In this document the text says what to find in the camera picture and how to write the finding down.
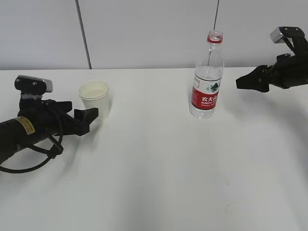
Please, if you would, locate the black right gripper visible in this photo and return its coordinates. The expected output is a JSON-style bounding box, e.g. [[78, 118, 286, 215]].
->
[[236, 54, 308, 92]]

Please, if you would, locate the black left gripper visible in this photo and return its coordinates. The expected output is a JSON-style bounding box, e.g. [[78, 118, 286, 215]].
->
[[18, 99, 99, 136]]

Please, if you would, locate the white paper cup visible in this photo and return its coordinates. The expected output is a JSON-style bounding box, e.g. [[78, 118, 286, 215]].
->
[[78, 80, 111, 122]]

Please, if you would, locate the Nongfu Spring water bottle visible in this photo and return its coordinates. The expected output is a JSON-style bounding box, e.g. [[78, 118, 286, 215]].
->
[[190, 30, 224, 119]]

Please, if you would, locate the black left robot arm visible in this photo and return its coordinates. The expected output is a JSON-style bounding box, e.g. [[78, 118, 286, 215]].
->
[[0, 100, 99, 163]]

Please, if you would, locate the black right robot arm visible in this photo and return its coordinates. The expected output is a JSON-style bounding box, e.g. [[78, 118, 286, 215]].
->
[[236, 37, 308, 92]]

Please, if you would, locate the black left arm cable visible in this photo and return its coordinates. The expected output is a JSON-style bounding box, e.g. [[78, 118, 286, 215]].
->
[[0, 103, 64, 174]]

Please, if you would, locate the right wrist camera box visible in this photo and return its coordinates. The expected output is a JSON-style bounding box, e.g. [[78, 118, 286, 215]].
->
[[270, 26, 308, 51]]

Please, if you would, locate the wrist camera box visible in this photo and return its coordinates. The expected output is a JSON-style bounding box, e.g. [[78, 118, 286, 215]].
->
[[270, 26, 308, 51], [14, 75, 53, 100]]

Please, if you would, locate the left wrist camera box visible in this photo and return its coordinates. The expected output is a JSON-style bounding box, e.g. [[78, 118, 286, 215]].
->
[[14, 75, 53, 100]]

